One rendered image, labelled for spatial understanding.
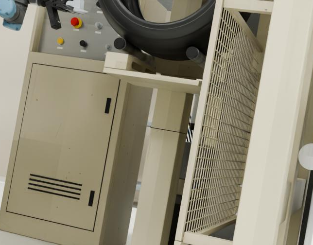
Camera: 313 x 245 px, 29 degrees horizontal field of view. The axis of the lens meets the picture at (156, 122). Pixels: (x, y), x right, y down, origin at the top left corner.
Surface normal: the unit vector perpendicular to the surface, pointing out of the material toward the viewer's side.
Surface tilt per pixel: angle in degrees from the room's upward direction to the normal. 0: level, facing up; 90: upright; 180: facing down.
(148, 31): 101
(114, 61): 90
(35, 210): 90
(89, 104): 90
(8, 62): 90
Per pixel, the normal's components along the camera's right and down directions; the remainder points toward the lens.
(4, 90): 0.04, -0.02
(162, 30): -0.30, 0.11
